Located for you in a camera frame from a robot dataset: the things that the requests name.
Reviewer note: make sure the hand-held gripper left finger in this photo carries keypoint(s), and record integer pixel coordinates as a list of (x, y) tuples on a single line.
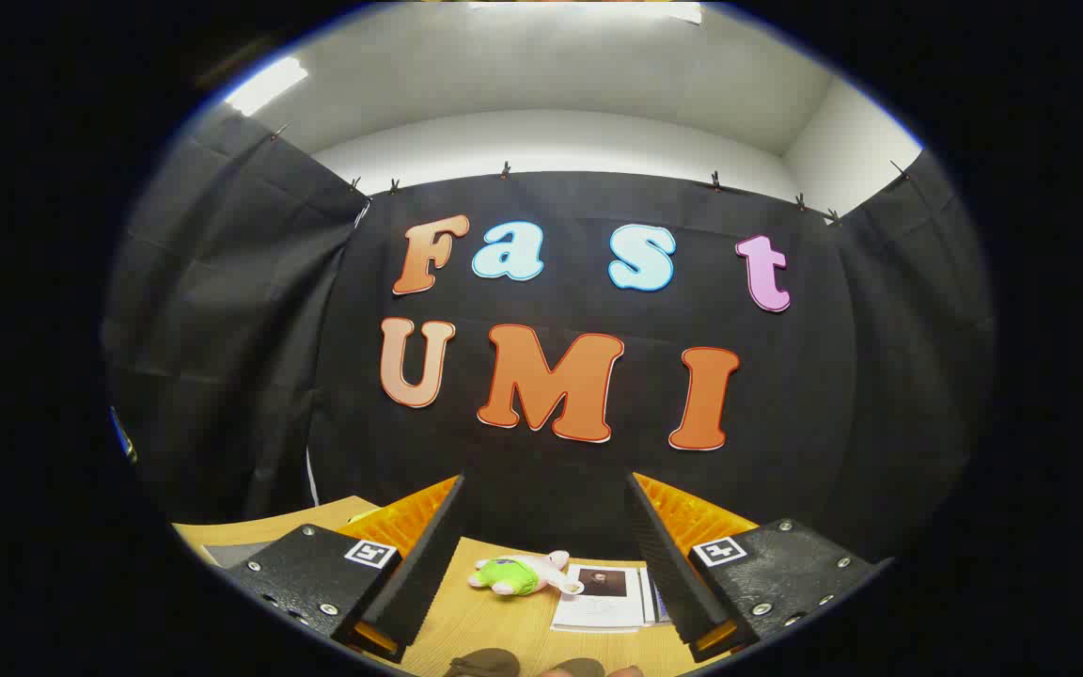
[(424, 583)]

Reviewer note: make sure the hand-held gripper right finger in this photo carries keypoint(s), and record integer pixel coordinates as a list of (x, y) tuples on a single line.
[(668, 583)]

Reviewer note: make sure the brown fuzzy shoe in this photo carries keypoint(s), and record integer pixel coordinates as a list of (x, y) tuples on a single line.
[(579, 669), (483, 664)]

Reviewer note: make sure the blue book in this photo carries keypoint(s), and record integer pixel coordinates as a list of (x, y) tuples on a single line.
[(656, 600)]

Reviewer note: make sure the white book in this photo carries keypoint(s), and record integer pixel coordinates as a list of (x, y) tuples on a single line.
[(603, 606)]

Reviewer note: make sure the green plush toy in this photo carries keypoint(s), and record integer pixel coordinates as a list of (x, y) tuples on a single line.
[(513, 575)]

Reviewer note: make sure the ceiling light panel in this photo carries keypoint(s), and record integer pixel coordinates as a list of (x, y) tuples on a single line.
[(598, 7), (264, 85)]

